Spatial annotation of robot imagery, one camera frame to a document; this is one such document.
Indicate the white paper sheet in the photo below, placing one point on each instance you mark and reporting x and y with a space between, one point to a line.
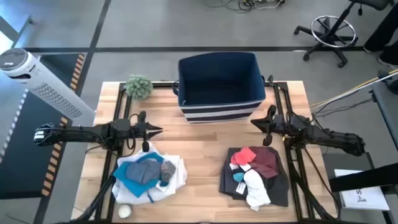
363 193

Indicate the coral red garment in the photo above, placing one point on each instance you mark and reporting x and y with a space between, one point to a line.
244 155

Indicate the grey side table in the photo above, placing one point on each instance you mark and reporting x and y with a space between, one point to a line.
387 109

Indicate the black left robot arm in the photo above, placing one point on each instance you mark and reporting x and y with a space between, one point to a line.
77 133

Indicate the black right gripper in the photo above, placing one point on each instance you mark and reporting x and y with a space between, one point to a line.
281 126

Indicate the pile of clothes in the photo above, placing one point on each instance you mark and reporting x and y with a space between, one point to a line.
130 196
276 193

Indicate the black hazard-striped floor mat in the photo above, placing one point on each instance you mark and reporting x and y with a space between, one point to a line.
25 161

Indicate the black aluminium table frame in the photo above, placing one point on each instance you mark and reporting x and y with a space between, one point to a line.
284 93

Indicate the white ball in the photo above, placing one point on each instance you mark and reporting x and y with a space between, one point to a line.
124 211

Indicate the left pile of clothes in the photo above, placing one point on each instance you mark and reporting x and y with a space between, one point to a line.
130 196

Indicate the white clothing label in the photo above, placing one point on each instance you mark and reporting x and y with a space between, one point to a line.
241 188

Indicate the navy white striped fabric basket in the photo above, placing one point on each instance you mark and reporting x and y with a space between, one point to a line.
217 77

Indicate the black beam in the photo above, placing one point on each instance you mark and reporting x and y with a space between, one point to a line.
363 180

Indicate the person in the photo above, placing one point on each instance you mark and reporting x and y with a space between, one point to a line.
384 31

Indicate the pink cloth garment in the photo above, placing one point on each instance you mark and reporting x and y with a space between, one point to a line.
265 161

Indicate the white tower fan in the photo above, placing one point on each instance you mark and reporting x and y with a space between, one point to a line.
46 87

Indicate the slate blue garment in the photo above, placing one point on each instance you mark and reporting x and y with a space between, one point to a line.
144 171

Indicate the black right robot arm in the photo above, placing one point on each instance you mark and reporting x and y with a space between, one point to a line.
329 137

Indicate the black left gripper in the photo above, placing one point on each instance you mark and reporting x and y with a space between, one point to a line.
143 130

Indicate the grey sock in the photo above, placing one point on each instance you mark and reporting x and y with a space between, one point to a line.
168 169

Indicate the bright blue shirt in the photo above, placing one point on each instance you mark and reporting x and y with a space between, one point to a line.
133 186

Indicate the right pile of clothes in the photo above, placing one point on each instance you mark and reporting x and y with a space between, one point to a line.
276 193

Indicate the white sock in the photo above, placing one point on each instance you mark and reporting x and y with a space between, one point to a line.
256 189

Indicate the green succulent plant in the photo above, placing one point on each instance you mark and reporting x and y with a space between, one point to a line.
138 87

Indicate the dark sock with teal toe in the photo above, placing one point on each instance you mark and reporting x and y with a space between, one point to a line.
238 176

